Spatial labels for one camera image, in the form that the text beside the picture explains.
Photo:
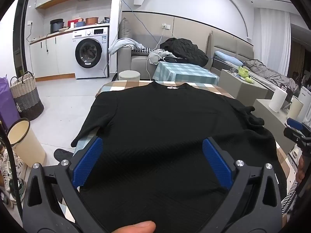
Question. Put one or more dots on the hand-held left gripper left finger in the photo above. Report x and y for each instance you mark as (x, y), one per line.
(87, 161)

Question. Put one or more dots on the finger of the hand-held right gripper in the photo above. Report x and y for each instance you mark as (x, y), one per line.
(294, 123)
(292, 133)

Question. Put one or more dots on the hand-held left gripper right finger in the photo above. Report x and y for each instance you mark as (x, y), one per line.
(217, 162)

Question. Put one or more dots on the black knit sweater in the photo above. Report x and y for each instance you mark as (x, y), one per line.
(158, 126)

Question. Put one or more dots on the person's right hand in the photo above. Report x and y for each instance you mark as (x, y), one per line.
(301, 170)

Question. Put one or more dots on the person's left hand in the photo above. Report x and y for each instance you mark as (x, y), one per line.
(134, 227)

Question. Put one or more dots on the cream cylinder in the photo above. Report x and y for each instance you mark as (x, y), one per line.
(295, 109)

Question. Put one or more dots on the low beige side table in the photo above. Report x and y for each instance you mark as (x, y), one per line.
(272, 119)

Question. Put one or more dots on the white appliance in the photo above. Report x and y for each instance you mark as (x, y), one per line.
(305, 102)

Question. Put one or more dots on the black slipper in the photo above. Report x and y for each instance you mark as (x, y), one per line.
(62, 155)

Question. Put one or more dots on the paper towel roll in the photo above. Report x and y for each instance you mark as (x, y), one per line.
(278, 99)

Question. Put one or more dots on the grey duvet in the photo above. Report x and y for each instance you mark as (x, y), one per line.
(269, 74)

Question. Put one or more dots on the beige trash bin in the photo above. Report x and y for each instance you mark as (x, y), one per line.
(26, 143)

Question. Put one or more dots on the green toy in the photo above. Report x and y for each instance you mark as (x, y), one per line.
(245, 74)

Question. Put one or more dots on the green white sneaker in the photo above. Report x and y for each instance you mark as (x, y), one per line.
(15, 191)

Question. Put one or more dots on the woven laundry basket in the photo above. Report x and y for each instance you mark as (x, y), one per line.
(26, 97)

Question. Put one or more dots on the brown blue plaid tablecloth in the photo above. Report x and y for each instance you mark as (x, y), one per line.
(132, 84)

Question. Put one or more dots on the white curtain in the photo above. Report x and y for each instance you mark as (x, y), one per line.
(274, 36)

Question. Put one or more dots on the blue pillow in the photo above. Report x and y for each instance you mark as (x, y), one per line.
(227, 57)

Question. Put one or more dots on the round white stool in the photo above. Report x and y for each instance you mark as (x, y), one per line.
(129, 75)

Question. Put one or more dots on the small table with blue plaid cloth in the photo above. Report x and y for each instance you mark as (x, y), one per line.
(187, 71)

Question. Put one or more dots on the purple bag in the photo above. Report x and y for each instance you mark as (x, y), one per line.
(7, 102)

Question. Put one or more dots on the bed with beige headboard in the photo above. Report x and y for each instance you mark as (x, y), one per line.
(226, 43)

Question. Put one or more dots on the white washing machine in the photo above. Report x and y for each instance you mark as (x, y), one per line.
(90, 53)

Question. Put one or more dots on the grey sofa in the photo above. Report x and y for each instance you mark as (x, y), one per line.
(138, 64)

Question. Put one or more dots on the white base cabinet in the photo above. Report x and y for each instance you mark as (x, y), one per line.
(52, 55)

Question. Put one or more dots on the black puffer jacket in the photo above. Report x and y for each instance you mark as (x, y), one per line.
(184, 51)

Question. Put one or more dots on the grey garment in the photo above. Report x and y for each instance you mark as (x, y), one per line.
(158, 55)

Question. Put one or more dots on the light grey blanket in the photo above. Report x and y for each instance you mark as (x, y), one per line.
(124, 44)

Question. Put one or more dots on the houndstooth cushion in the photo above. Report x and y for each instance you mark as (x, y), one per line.
(142, 50)

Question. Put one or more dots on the grey sofa cushion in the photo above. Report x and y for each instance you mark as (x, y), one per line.
(125, 29)

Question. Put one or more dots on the blue container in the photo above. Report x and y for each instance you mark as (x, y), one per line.
(80, 23)

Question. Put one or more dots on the red box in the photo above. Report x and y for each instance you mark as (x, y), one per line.
(71, 24)

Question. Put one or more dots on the black cooking pot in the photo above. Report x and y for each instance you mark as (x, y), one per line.
(56, 26)

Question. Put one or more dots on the copper pot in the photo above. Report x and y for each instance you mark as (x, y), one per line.
(91, 20)

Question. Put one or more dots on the white wall outlet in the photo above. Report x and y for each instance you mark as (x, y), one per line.
(166, 26)

